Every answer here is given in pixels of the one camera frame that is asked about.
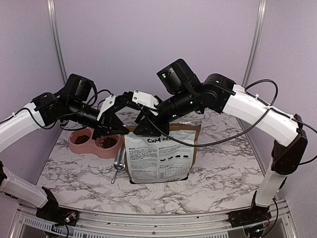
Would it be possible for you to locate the white brown pet food bag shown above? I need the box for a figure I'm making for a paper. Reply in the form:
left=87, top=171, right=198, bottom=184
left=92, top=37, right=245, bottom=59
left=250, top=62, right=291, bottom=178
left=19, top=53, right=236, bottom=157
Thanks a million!
left=123, top=126, right=197, bottom=184

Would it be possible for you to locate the pink double pet feeder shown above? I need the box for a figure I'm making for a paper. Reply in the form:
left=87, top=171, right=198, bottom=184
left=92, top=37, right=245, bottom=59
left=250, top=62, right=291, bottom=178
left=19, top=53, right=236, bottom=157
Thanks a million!
left=68, top=128, right=123, bottom=159

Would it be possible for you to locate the silver metal scoop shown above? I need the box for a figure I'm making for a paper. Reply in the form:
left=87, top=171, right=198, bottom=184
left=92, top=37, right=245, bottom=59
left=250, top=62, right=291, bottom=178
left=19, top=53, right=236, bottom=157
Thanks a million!
left=111, top=146, right=126, bottom=184

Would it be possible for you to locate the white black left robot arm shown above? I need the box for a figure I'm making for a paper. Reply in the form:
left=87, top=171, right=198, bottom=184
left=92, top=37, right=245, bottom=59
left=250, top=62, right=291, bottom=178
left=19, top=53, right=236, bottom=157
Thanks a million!
left=0, top=74, right=129, bottom=225

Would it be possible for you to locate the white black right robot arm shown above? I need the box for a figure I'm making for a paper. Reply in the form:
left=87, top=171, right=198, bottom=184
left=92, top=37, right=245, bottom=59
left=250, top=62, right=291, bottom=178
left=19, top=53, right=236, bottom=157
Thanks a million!
left=132, top=59, right=308, bottom=227

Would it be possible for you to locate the brown kibble in feeder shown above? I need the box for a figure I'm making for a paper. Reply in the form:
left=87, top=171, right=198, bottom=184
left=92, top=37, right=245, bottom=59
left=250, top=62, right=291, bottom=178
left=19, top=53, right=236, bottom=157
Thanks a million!
left=74, top=135, right=117, bottom=149

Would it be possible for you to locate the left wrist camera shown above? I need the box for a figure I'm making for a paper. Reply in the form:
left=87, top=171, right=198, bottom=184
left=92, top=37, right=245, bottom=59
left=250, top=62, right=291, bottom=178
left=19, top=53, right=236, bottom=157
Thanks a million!
left=97, top=95, right=123, bottom=121

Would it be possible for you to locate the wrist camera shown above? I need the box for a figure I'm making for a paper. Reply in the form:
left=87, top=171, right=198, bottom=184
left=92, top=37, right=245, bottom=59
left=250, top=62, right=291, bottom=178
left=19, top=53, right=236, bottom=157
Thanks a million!
left=123, top=90, right=159, bottom=116
left=97, top=95, right=123, bottom=121

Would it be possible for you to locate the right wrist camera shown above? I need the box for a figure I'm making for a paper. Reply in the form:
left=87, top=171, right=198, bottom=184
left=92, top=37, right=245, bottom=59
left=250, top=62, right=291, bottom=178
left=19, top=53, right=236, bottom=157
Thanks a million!
left=123, top=90, right=159, bottom=116

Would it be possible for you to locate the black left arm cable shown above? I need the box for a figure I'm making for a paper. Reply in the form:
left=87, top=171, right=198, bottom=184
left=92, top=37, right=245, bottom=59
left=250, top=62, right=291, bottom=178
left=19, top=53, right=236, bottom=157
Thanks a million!
left=24, top=88, right=116, bottom=131

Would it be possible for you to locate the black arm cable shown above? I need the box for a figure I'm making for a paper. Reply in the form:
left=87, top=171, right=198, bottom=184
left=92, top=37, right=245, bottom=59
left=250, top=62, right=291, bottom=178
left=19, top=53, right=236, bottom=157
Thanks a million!
left=138, top=79, right=317, bottom=166
left=24, top=88, right=116, bottom=131

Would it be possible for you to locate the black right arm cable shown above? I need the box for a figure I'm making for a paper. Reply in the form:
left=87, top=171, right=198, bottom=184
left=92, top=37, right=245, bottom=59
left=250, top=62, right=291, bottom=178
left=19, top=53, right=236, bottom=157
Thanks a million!
left=138, top=79, right=317, bottom=166

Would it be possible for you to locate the aluminium front frame rail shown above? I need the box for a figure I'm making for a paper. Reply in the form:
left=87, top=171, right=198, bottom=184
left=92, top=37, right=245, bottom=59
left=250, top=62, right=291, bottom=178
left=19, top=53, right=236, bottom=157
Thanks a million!
left=8, top=200, right=298, bottom=238

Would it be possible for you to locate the left aluminium frame post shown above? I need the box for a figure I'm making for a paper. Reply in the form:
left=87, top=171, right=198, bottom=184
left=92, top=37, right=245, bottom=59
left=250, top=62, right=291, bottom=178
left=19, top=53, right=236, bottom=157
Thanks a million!
left=47, top=0, right=76, bottom=109

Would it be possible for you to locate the aluminium frame post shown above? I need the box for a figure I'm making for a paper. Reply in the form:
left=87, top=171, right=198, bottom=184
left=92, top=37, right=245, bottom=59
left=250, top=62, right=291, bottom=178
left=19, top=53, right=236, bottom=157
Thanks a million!
left=47, top=0, right=76, bottom=109
left=242, top=0, right=267, bottom=87

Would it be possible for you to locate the right aluminium frame post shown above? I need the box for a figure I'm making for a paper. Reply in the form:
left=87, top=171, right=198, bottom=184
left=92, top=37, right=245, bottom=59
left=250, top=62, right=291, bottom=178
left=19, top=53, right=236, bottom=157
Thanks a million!
left=242, top=0, right=267, bottom=87

